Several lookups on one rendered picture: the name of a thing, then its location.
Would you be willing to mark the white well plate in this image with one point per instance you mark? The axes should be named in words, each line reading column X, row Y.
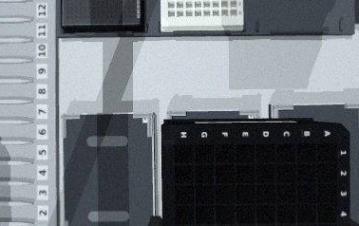
column 214, row 15

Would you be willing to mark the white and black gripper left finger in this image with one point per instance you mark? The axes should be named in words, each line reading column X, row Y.
column 155, row 221

